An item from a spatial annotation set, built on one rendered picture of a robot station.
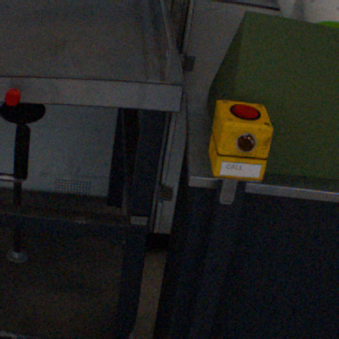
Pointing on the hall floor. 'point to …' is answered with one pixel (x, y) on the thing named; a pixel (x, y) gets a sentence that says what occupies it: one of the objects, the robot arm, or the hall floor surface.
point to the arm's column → (255, 267)
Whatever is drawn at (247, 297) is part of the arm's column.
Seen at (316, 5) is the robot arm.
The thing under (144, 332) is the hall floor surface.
